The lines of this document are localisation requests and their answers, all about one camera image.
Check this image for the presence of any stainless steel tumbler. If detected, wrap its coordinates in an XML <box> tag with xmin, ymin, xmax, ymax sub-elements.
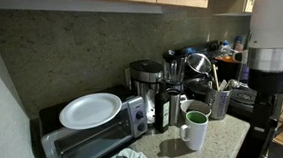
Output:
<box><xmin>166</xmin><ymin>87</ymin><xmax>185</xmax><ymax>127</ymax></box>

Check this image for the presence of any dark avocado oil bottle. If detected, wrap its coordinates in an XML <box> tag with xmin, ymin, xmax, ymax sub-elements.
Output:
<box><xmin>151</xmin><ymin>81</ymin><xmax>173</xmax><ymax>134</ymax></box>

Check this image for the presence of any metal wire mesh strainer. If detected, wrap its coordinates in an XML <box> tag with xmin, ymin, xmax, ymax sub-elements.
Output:
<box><xmin>186</xmin><ymin>51</ymin><xmax>213</xmax><ymax>76</ymax></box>

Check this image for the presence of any metal spoon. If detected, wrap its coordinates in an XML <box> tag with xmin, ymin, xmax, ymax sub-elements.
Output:
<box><xmin>226</xmin><ymin>78</ymin><xmax>242</xmax><ymax>91</ymax></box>

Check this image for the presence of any black pot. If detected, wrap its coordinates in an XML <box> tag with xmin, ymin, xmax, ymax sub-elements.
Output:
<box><xmin>183</xmin><ymin>75</ymin><xmax>216</xmax><ymax>104</ymax></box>

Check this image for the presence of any white round plate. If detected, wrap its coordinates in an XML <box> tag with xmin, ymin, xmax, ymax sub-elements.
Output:
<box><xmin>56</xmin><ymin>90</ymin><xmax>125</xmax><ymax>132</ymax></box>

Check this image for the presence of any perforated metal utensil holder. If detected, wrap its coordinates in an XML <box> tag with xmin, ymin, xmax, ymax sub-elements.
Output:
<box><xmin>204</xmin><ymin>87</ymin><xmax>234</xmax><ymax>122</ymax></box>

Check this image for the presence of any silver toaster oven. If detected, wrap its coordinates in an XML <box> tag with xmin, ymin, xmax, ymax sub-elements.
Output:
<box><xmin>36</xmin><ymin>83</ymin><xmax>151</xmax><ymax>158</ymax></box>

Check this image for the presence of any white mug green inside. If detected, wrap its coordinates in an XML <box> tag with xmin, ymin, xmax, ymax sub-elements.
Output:
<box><xmin>178</xmin><ymin>108</ymin><xmax>212</xmax><ymax>153</ymax></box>

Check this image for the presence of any wooden spoon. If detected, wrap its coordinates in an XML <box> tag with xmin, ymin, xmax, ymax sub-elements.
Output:
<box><xmin>212</xmin><ymin>63</ymin><xmax>222</xmax><ymax>92</ymax></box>

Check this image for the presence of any blue cap plastic bottle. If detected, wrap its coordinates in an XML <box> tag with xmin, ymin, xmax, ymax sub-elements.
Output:
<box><xmin>218</xmin><ymin>40</ymin><xmax>233</xmax><ymax>56</ymax></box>

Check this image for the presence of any glass blender black lid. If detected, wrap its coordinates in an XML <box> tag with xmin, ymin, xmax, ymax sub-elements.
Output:
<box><xmin>161</xmin><ymin>48</ymin><xmax>190</xmax><ymax>93</ymax></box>

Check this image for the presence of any black electric stove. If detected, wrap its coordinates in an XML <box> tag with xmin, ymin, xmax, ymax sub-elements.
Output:
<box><xmin>226</xmin><ymin>86</ymin><xmax>259</xmax><ymax>118</ymax></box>

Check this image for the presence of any black steel coffee maker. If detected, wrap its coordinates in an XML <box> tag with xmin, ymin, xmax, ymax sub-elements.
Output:
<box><xmin>128</xmin><ymin>57</ymin><xmax>168</xmax><ymax>126</ymax></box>

